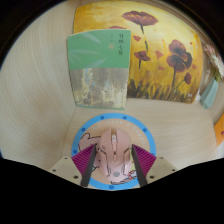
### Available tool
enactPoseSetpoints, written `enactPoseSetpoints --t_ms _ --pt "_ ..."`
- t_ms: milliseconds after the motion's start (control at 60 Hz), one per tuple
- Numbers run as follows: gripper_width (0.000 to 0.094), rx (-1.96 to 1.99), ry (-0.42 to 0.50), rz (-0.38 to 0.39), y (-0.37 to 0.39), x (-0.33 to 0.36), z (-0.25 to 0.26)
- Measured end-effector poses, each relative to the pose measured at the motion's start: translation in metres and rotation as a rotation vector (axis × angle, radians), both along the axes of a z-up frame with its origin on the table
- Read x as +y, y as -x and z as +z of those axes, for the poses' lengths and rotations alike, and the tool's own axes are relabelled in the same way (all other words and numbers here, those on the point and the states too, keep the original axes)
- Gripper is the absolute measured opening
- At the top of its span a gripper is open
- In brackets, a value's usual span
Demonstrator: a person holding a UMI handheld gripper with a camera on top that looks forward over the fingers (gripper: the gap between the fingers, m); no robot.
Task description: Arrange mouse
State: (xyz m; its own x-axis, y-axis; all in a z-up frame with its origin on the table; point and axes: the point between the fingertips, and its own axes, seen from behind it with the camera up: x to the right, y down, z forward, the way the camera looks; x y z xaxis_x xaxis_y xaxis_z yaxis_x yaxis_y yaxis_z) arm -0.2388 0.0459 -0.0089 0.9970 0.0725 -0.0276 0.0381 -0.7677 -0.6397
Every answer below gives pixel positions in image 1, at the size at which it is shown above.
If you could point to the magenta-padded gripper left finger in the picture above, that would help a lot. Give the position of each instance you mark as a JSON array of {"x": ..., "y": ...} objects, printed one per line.
[{"x": 84, "y": 159}]

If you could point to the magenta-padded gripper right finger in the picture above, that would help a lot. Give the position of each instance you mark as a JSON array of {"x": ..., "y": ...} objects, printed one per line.
[{"x": 145, "y": 159}]

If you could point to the pink computer mouse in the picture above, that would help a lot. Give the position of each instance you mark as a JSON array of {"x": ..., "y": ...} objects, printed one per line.
[{"x": 114, "y": 153}]

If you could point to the round blue-rimmed mouse pad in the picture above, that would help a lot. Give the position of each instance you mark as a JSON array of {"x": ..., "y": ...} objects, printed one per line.
[{"x": 100, "y": 125}]

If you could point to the orange book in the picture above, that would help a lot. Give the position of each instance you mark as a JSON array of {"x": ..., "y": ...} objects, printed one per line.
[{"x": 220, "y": 131}]

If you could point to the green book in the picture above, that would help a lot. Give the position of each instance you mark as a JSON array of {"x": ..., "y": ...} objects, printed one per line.
[{"x": 98, "y": 70}]

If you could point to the pale teal vase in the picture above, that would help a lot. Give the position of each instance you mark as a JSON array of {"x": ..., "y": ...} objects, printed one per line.
[{"x": 209, "y": 95}]

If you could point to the yellow poppy painting canvas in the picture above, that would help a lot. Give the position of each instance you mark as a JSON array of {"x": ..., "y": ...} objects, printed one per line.
[{"x": 160, "y": 40}]

